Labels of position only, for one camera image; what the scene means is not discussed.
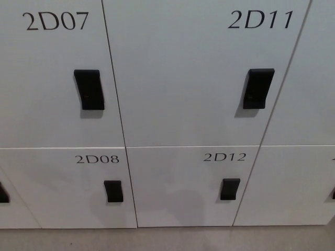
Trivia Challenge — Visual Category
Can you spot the white locker door 2D11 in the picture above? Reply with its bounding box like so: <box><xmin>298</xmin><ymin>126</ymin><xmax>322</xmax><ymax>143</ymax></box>
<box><xmin>101</xmin><ymin>0</ymin><xmax>314</xmax><ymax>147</ymax></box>

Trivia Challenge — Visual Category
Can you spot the white locker door 2D12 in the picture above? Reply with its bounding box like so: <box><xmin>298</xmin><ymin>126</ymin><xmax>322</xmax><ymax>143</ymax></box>
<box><xmin>126</xmin><ymin>145</ymin><xmax>261</xmax><ymax>227</ymax></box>

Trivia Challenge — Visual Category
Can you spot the black lock box on door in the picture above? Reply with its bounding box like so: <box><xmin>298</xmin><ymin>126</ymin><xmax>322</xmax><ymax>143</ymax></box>
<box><xmin>242</xmin><ymin>68</ymin><xmax>275</xmax><ymax>110</ymax></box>

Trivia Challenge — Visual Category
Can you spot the white locker door 2D08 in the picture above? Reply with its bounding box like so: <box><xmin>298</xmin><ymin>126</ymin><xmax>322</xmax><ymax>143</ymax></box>
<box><xmin>0</xmin><ymin>146</ymin><xmax>138</xmax><ymax>230</ymax></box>

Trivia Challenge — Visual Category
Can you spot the white locker door 2D07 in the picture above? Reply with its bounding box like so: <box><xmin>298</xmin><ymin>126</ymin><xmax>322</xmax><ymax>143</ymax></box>
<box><xmin>0</xmin><ymin>0</ymin><xmax>125</xmax><ymax>149</ymax></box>

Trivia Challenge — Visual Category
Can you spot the tall white locker door unlabeled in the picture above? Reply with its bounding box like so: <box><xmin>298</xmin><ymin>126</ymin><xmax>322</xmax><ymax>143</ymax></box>
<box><xmin>261</xmin><ymin>0</ymin><xmax>335</xmax><ymax>147</ymax></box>

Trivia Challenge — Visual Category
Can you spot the black handle of door 2D08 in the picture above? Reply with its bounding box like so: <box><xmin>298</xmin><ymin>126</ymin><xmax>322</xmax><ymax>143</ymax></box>
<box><xmin>104</xmin><ymin>180</ymin><xmax>124</xmax><ymax>203</ymax></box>

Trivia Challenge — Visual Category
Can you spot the black handle of door 2D07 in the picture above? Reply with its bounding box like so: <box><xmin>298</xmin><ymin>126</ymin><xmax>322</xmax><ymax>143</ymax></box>
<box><xmin>73</xmin><ymin>69</ymin><xmax>106</xmax><ymax>110</ymax></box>

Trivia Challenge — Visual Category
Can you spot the black handle of door 2D12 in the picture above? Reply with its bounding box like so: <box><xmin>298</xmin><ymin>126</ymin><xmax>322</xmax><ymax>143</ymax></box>
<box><xmin>219</xmin><ymin>178</ymin><xmax>241</xmax><ymax>201</ymax></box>

